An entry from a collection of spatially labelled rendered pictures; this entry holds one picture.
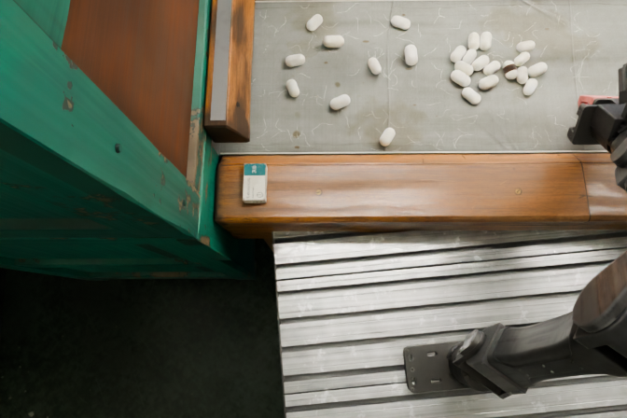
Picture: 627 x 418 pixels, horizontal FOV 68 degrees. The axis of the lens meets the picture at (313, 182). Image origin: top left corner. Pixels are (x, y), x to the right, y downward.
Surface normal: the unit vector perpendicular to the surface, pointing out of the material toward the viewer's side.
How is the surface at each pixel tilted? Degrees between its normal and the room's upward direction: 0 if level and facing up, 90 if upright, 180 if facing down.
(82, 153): 90
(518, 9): 0
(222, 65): 0
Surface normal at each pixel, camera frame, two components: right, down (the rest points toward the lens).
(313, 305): -0.01, -0.27
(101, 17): 1.00, 0.00
